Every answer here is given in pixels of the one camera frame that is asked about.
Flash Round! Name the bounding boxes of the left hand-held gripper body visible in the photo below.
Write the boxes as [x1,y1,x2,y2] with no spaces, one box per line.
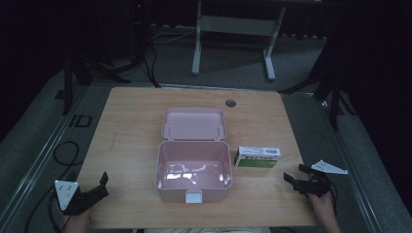
[53,180,103,216]

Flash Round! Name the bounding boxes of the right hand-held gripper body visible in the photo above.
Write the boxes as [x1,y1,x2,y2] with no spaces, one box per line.
[292,159,349,199]

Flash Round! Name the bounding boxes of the white green medicine box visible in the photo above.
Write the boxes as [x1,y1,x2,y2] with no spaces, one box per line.
[233,146,282,169]

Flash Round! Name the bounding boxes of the pink plastic lidded box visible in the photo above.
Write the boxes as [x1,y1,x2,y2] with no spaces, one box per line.
[154,107,233,205]

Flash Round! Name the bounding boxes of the person's right hand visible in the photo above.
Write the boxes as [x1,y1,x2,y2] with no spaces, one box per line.
[307,190,336,216]

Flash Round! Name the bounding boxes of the person's left hand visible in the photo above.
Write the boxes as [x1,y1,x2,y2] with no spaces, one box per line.
[60,208,93,233]

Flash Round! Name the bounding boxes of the black tripod stand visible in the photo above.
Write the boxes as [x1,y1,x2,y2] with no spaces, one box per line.
[277,48,358,132]
[62,48,132,117]

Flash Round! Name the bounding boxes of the black equipment tower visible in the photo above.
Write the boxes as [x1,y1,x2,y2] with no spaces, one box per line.
[128,0,154,67]

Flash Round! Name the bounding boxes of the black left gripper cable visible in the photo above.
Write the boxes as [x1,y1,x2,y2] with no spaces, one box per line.
[24,171,79,233]

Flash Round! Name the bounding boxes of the black hanging cables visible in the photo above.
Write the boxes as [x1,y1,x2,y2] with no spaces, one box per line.
[141,38,162,89]

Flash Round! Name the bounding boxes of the white metal desk frame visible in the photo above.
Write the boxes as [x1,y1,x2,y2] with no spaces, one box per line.
[190,0,288,82]

